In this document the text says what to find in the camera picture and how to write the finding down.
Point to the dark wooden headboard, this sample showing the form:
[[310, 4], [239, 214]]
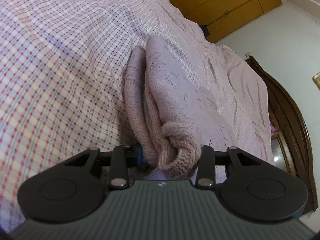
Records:
[[291, 133]]

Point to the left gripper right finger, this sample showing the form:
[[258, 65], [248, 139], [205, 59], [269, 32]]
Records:
[[250, 187]]

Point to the lilac knitted sweater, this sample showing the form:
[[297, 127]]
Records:
[[169, 115]]

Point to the gold picture frame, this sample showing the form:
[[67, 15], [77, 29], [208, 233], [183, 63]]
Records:
[[316, 80]]

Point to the black item by wardrobe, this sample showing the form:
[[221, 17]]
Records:
[[205, 30]]

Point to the pink checked bed sheet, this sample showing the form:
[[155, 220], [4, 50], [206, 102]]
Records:
[[62, 82]]

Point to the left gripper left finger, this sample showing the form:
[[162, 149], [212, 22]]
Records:
[[76, 187]]

